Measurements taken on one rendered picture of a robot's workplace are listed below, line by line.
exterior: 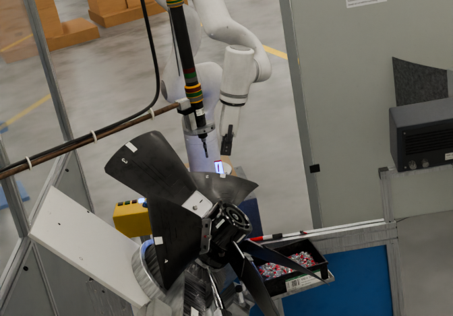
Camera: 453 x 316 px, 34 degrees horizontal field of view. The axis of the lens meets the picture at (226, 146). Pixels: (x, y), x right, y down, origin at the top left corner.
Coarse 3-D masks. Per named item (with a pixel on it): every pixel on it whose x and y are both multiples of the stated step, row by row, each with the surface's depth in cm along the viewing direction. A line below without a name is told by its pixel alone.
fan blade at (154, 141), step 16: (144, 144) 204; (160, 144) 206; (112, 160) 197; (144, 160) 201; (160, 160) 202; (176, 160) 204; (112, 176) 195; (128, 176) 197; (144, 176) 199; (160, 176) 200; (176, 176) 201; (144, 192) 197; (160, 192) 198; (176, 192) 199; (192, 192) 200
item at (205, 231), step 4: (204, 220) 189; (208, 220) 192; (204, 224) 190; (208, 224) 192; (204, 228) 190; (208, 228) 192; (204, 232) 190; (208, 232) 192; (204, 240) 190; (208, 240) 193; (204, 244) 191; (208, 244) 193; (208, 248) 193; (200, 252) 189; (204, 252) 191
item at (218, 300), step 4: (208, 268) 195; (208, 272) 193; (212, 276) 192; (212, 280) 191; (212, 284) 189; (216, 284) 190; (212, 288) 188; (216, 288) 188; (212, 292) 188; (216, 292) 187; (216, 296) 186; (216, 300) 185; (220, 300) 184; (216, 304) 184; (220, 304) 183; (216, 308) 183; (224, 308) 183
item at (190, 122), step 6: (180, 102) 190; (186, 102) 190; (180, 108) 190; (186, 108) 191; (192, 108) 191; (186, 114) 191; (192, 114) 192; (186, 120) 194; (192, 120) 193; (186, 126) 195; (192, 126) 193; (204, 126) 195; (210, 126) 195; (192, 132) 195; (198, 132) 194; (204, 132) 194
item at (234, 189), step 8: (192, 176) 227; (200, 176) 228; (216, 176) 228; (232, 176) 230; (200, 184) 223; (208, 184) 223; (216, 184) 223; (224, 184) 223; (232, 184) 224; (240, 184) 225; (248, 184) 227; (256, 184) 229; (200, 192) 219; (208, 192) 219; (216, 192) 219; (224, 192) 218; (232, 192) 218; (240, 192) 219; (248, 192) 220; (216, 200) 214; (232, 200) 213; (240, 200) 214
